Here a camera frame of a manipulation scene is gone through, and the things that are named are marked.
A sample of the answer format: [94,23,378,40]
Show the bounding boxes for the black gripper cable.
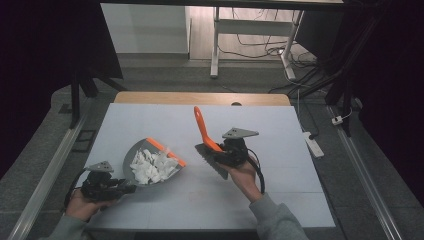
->
[245,147,267,195]
[63,167,88,208]

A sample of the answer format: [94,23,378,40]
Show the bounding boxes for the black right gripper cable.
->
[245,147,267,195]

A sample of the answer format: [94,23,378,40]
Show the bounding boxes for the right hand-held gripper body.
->
[213,126,260,169]

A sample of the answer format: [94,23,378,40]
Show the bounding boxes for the black floor bracket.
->
[71,128,98,154]

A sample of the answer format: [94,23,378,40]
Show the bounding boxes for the orange brush with grey bristles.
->
[193,105,232,181]

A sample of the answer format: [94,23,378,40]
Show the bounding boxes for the white desk frame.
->
[209,6,305,81]

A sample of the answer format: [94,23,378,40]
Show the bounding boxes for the grey dustpan with orange edge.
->
[122,136,187,188]

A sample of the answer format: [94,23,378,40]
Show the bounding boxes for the black metal stand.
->
[67,63,128,130]
[292,13,373,138]

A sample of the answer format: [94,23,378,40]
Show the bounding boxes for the wooden table board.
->
[113,91,292,108]

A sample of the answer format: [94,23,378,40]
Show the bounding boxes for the aluminium floor rail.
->
[327,105,405,240]
[6,95,102,240]

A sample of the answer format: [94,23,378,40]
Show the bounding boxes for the white power strip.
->
[302,131,325,158]

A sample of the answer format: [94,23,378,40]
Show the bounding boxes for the person's right hand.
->
[218,159,265,204]

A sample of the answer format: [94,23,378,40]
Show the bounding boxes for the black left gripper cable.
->
[63,167,88,208]

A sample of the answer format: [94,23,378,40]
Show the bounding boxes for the black floor cables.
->
[217,7,322,140]

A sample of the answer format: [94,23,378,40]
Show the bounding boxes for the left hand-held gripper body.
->
[79,160,129,203]

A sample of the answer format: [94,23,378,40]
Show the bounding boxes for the person's left hand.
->
[64,188,118,223]

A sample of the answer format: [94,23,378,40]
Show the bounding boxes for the pile of white paper scraps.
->
[128,148,180,186]

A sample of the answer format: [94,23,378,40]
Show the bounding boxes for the black curtain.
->
[343,0,424,205]
[0,0,125,179]

